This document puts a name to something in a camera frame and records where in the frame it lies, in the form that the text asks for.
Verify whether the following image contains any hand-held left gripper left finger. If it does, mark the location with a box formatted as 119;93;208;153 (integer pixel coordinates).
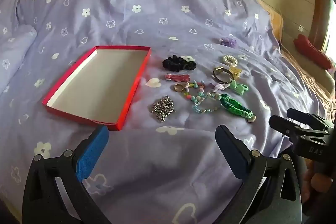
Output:
22;126;111;224

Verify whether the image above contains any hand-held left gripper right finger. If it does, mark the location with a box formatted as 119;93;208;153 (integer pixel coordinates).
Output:
213;124;302;224

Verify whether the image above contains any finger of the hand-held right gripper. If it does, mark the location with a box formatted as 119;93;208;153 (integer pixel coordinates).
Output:
287;108;330;132
269;115;328;141

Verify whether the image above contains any green braided bracelet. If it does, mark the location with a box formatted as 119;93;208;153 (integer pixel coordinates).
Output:
218;94;256;123

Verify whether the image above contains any blue crystal bead bracelet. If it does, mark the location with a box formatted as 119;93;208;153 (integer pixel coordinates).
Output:
192;91;221;114

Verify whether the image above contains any green bow hair tie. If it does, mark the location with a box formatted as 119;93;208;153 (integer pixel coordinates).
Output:
228;80;249;95

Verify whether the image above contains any red cardboard box lid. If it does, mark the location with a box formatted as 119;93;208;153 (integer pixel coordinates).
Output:
42;46;152;131

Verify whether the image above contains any gold bangle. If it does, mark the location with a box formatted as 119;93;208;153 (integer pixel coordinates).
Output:
212;67;235;83

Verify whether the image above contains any silver chain necklace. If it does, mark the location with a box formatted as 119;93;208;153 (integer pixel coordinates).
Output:
151;96;176;123

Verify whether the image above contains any pink hair clip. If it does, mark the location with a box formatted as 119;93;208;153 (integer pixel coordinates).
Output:
165;73;191;82

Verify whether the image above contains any black scrunchie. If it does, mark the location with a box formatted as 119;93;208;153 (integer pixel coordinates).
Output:
162;55;197;72

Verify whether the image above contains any person's right hand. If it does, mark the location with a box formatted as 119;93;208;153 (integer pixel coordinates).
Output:
312;174;336;193

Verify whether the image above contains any orange bed sheet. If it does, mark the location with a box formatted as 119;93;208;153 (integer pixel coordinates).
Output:
259;0;336;119

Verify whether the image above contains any red cloth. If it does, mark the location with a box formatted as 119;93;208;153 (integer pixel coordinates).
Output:
293;34;334;70

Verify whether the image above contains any purple flower print quilt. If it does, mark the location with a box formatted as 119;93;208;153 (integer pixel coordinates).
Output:
0;0;328;224

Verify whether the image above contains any colourful bead bracelet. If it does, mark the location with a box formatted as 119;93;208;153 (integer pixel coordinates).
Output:
184;79;208;103

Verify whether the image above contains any white purple bow hair tie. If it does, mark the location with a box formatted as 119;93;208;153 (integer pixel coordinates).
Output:
211;82;229;92

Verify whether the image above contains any pearl hair tie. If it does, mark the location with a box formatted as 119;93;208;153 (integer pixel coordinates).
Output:
222;55;239;66

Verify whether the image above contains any purple flower hair tie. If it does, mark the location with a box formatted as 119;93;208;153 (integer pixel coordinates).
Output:
219;36;237;47

